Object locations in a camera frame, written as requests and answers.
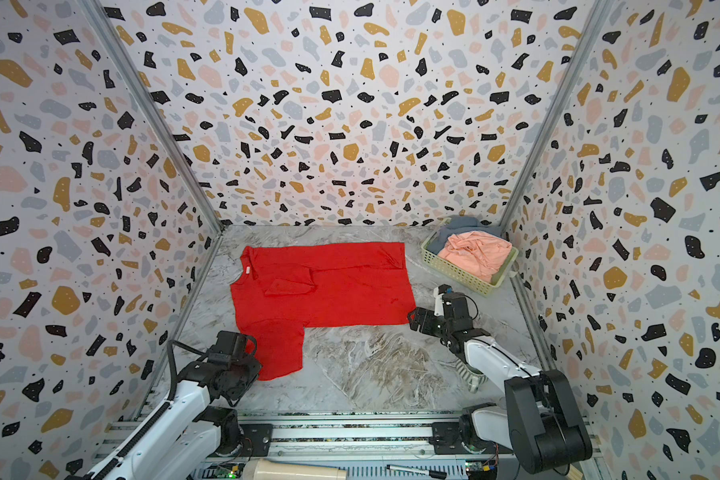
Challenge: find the red t shirt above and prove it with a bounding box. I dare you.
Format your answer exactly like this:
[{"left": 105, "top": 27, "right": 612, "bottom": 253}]
[{"left": 230, "top": 242, "right": 416, "bottom": 381}]

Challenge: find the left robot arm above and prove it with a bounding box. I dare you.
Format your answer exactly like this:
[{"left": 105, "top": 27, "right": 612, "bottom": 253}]
[{"left": 67, "top": 330, "right": 261, "bottom": 479}]

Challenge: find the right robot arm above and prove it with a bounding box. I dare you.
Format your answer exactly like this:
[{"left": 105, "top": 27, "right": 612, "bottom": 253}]
[{"left": 408, "top": 285, "right": 593, "bottom": 474}]

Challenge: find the pale green plastic basket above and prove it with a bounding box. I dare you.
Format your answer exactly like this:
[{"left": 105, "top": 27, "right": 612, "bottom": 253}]
[{"left": 420, "top": 218, "right": 519, "bottom": 295}]

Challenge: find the pink t shirt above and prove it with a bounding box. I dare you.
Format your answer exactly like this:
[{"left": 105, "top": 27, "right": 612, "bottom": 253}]
[{"left": 438, "top": 231, "right": 512, "bottom": 282}]

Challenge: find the grey-blue t shirt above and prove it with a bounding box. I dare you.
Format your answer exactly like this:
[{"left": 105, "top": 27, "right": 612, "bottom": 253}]
[{"left": 425, "top": 216, "right": 500, "bottom": 255}]

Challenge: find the green circuit board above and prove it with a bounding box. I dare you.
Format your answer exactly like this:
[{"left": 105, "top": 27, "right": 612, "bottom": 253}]
[{"left": 204, "top": 462, "right": 245, "bottom": 480}]

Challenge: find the beige cylinder roll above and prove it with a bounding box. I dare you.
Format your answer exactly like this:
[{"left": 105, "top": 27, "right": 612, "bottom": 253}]
[{"left": 241, "top": 459, "right": 347, "bottom": 480}]

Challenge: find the black marker pen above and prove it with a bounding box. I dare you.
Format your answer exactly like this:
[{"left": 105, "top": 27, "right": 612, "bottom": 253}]
[{"left": 386, "top": 464, "right": 448, "bottom": 480}]

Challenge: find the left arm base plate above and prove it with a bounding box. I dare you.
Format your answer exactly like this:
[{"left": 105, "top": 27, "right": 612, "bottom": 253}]
[{"left": 214, "top": 424, "right": 273, "bottom": 459}]

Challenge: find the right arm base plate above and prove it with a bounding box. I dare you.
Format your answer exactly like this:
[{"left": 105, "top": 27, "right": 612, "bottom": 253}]
[{"left": 429, "top": 421, "right": 512, "bottom": 455}]

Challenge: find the aluminium rail frame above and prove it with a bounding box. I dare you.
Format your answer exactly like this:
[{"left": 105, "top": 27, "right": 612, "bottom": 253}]
[{"left": 92, "top": 409, "right": 604, "bottom": 480}]

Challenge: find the right aluminium corner post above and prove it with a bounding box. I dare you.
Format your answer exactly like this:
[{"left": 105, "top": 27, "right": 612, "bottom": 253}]
[{"left": 499, "top": 0, "right": 612, "bottom": 236}]

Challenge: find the aluminium corner post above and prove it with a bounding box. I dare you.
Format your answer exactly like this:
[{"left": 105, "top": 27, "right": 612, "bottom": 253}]
[
  {"left": 499, "top": 0, "right": 612, "bottom": 236},
  {"left": 78, "top": 1, "right": 224, "bottom": 235}
]

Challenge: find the left aluminium corner post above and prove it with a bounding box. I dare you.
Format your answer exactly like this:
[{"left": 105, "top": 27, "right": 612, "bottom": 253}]
[{"left": 78, "top": 1, "right": 224, "bottom": 235}]

